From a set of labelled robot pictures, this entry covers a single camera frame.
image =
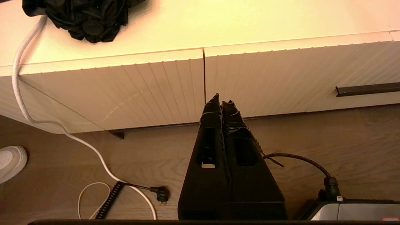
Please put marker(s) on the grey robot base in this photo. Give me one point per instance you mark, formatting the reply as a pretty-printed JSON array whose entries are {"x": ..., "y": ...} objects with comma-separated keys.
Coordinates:
[{"x": 359, "y": 211}]

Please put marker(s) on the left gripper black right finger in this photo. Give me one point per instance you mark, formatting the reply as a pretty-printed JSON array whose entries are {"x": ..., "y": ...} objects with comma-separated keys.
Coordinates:
[{"x": 256, "y": 193}]

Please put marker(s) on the white ribbed cabinet front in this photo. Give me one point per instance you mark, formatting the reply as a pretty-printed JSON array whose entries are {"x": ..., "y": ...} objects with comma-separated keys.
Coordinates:
[
  {"x": 281, "y": 78},
  {"x": 140, "y": 90}
]

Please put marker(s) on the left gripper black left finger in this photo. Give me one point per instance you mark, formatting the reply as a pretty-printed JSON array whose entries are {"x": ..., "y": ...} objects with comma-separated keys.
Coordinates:
[{"x": 206, "y": 187}]

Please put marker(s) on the white pull-out drawer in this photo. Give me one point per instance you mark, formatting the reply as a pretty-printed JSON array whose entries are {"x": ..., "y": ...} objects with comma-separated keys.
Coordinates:
[{"x": 375, "y": 62}]

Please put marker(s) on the white low cabinet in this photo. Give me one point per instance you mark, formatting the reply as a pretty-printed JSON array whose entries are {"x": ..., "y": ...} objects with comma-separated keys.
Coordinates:
[{"x": 218, "y": 25}]

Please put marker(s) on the black cloth pile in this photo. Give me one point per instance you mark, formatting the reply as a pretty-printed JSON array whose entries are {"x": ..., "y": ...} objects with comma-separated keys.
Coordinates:
[{"x": 87, "y": 18}]

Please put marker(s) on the white sneaker with dark laces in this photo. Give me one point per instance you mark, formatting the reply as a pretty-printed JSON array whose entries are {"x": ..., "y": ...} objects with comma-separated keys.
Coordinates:
[{"x": 11, "y": 162}]

